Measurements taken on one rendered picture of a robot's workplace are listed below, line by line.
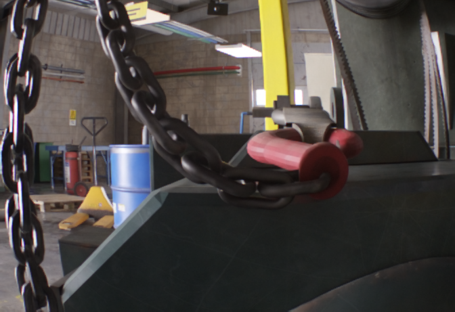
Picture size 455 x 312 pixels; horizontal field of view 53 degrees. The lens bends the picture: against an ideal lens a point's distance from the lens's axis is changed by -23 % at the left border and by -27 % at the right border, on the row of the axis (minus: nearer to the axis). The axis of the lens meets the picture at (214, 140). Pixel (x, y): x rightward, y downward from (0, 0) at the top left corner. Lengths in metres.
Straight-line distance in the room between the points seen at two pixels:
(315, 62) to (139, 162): 3.33
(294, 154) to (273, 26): 1.88
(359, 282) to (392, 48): 0.97
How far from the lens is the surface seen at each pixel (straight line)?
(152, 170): 0.64
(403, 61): 1.22
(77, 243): 0.53
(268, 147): 0.32
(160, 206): 0.28
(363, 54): 1.22
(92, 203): 6.43
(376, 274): 0.29
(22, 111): 0.23
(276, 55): 2.14
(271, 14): 2.17
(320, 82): 6.53
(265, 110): 0.56
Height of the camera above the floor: 0.86
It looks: 1 degrees up
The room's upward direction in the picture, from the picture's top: straight up
